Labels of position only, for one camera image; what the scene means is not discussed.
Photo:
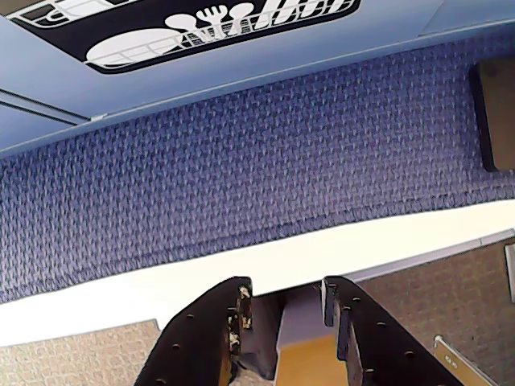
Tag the dark brown block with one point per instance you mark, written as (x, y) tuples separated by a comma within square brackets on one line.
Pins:
[(497, 116)]

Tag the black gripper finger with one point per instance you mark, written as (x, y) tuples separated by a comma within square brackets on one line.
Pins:
[(382, 346), (193, 337)]

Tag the light blue toy kitchen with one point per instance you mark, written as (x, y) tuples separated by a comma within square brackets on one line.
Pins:
[(249, 60)]

